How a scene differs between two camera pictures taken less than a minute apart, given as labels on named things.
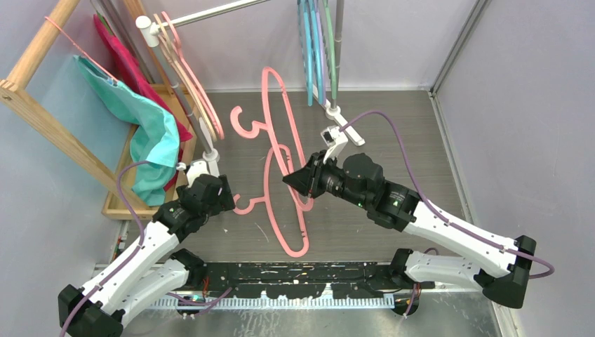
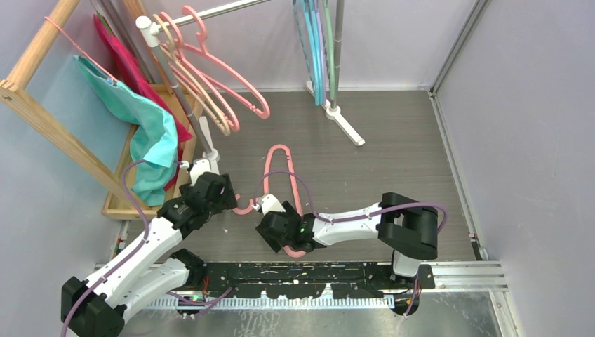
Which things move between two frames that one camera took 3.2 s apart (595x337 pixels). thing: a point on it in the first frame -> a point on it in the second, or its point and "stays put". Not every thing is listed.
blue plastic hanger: [316, 53] stays put
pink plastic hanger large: [266, 201] stays put
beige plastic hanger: [186, 80] -> [213, 115]
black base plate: [302, 279] stays put
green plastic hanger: [331, 50] stays put
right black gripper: [316, 168] -> [290, 211]
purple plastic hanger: [321, 51] stays put
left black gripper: [224, 201] stays put
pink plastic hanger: [256, 126] -> [263, 114]
